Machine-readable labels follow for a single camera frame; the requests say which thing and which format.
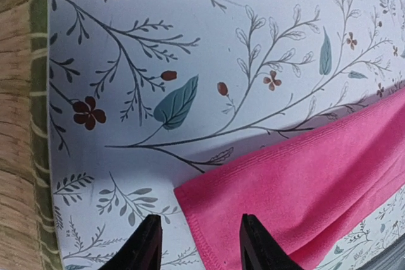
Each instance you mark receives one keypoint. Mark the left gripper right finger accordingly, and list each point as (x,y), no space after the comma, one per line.
(258,249)

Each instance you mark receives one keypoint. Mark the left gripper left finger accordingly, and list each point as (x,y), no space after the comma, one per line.
(143,250)

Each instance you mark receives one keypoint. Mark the pink towel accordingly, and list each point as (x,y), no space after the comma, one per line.
(308,191)

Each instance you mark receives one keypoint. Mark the woven bamboo tray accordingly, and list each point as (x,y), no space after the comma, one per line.
(28,230)

